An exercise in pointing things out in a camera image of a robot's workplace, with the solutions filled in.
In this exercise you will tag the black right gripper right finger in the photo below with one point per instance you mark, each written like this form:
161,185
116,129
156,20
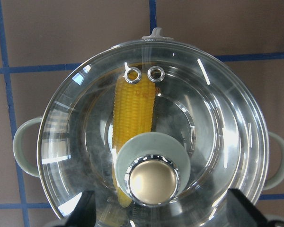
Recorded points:
242,213

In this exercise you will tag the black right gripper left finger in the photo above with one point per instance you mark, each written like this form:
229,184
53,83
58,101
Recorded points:
84,214

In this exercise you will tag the glass pot lid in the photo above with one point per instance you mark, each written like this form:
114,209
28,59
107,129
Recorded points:
151,132

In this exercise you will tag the yellow corn cob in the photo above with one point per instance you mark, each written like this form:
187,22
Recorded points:
133,108

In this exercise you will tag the white electric cooking pot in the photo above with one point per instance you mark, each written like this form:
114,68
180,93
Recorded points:
28,146

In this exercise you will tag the brown paper table cover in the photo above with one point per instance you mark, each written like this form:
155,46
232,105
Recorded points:
42,41

